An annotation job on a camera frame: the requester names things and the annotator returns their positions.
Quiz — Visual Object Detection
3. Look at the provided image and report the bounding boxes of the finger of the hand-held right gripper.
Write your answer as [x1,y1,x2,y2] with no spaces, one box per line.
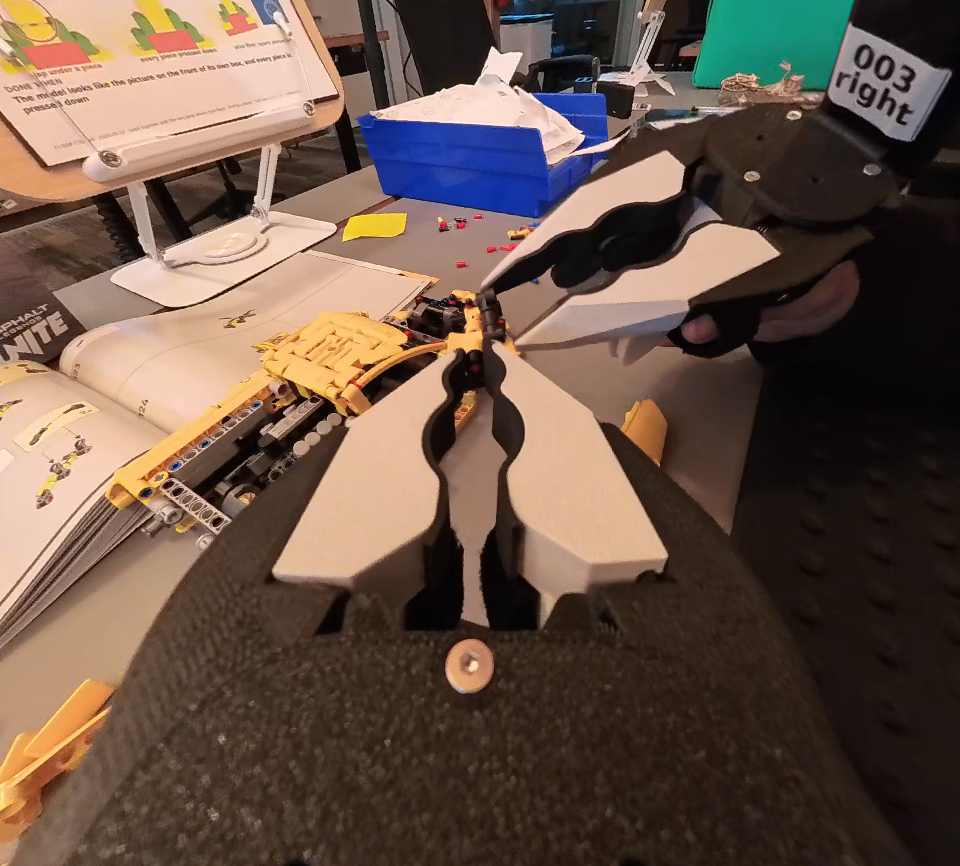
[480,154,724,294]
[515,224,784,360]

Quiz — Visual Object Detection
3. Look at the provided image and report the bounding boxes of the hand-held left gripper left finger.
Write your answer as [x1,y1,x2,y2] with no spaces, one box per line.
[273,352,466,627]

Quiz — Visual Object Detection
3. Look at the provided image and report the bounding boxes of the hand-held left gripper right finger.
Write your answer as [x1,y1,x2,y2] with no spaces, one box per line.
[477,346,669,615]

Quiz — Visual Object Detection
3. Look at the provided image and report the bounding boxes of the yellow brick car model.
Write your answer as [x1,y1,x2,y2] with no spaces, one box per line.
[105,290,520,537]

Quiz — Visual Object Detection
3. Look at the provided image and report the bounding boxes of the grey desk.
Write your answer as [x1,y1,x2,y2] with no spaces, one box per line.
[0,71,766,747]

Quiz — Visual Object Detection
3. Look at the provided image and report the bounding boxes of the person's right hand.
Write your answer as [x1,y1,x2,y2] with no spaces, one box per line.
[668,263,865,357]

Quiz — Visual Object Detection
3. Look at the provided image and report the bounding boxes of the yellow curved panel piece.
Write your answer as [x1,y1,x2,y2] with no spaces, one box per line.
[621,400,670,466]

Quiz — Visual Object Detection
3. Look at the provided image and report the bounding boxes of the scattered papers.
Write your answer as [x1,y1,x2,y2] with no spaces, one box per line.
[645,64,823,132]

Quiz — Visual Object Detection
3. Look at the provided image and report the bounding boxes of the pile of small coloured pieces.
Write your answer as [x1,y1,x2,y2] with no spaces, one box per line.
[435,211,537,261]

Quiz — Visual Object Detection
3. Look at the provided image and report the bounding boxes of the blue plastic bin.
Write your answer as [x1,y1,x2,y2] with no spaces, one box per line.
[357,94,610,219]

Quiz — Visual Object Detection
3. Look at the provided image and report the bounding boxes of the white plastic bags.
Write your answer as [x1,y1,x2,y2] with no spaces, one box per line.
[375,50,589,162]

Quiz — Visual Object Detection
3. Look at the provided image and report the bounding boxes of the green board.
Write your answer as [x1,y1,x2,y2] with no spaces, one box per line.
[693,0,877,91]

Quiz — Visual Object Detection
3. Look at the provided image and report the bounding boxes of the open instruction booklet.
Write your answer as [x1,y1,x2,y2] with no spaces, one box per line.
[0,251,436,645]

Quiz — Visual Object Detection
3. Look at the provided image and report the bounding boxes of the yellow sticky note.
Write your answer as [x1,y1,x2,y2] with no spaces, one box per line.
[342,214,409,241]

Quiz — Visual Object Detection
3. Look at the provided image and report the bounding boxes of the black perforated mat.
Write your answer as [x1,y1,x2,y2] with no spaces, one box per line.
[732,199,960,866]

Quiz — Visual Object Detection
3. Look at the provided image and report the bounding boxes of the toy car box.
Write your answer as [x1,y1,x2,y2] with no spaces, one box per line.
[0,289,85,366]

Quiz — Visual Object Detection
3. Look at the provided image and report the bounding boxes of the yellow beam brick assembly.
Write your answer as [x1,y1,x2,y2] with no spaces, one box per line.
[0,679,115,825]

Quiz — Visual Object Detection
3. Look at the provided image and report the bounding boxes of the wooden document stand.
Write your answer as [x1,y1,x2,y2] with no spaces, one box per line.
[0,0,349,309]

